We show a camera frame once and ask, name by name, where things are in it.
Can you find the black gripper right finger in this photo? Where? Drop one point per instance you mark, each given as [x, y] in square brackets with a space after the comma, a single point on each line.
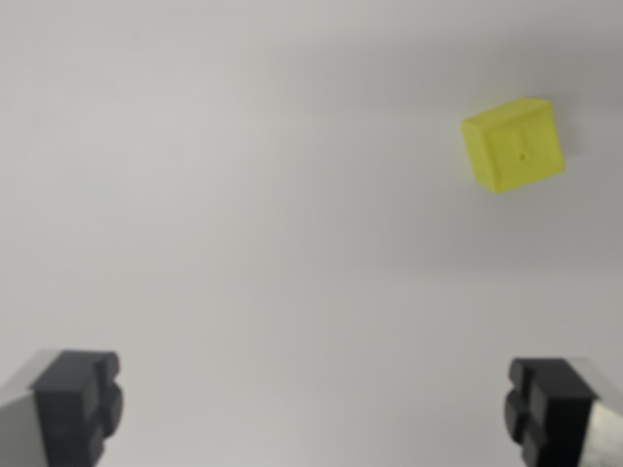
[555, 413]

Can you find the yellow cube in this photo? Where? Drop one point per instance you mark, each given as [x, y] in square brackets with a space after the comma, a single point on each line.
[516, 146]

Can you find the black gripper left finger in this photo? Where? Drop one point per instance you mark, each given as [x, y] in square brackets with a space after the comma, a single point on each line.
[68, 413]

